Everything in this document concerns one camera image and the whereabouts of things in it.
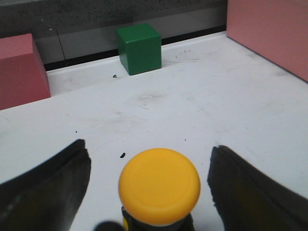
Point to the pink cube near counter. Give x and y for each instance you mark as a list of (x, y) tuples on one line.
[(23, 78)]

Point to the green cube near bin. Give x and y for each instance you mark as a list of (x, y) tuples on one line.
[(139, 48)]

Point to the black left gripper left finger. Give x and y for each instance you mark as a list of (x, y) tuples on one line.
[(47, 197)]

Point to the grey stone counter ledge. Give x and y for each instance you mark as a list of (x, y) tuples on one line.
[(69, 29)]

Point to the pink plastic bin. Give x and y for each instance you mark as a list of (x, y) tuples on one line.
[(275, 29)]

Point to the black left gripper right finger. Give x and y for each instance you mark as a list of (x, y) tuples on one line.
[(248, 200)]

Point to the yellow push button switch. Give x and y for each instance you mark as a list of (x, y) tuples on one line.
[(158, 189)]

